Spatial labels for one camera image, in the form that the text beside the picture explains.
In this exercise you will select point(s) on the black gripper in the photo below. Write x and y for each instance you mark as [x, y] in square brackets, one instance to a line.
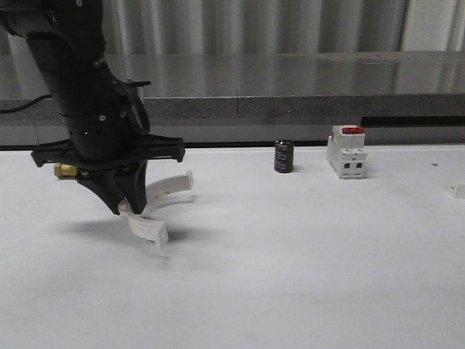
[129, 182]

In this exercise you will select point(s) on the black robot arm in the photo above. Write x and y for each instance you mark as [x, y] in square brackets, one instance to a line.
[109, 139]

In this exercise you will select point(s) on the brass valve red handwheel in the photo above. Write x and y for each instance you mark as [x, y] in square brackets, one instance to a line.
[65, 171]

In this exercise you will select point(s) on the grey stone counter ledge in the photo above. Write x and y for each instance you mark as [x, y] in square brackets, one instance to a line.
[399, 97]

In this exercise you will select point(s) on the black cylindrical capacitor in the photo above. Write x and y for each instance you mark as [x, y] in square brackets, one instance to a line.
[284, 156]

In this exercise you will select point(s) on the white circuit breaker red switch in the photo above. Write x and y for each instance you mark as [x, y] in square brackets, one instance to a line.
[345, 151]

